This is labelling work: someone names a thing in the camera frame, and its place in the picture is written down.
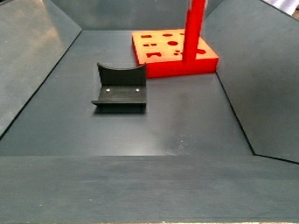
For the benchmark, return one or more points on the black curved holder bracket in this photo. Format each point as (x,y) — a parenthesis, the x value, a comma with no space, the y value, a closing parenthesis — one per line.
(123,92)

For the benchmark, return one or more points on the orange shape sorter board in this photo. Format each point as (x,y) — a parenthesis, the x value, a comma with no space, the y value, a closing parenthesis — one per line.
(159,51)

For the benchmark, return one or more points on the long red arch peg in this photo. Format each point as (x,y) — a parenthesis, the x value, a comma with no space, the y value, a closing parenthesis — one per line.
(192,29)

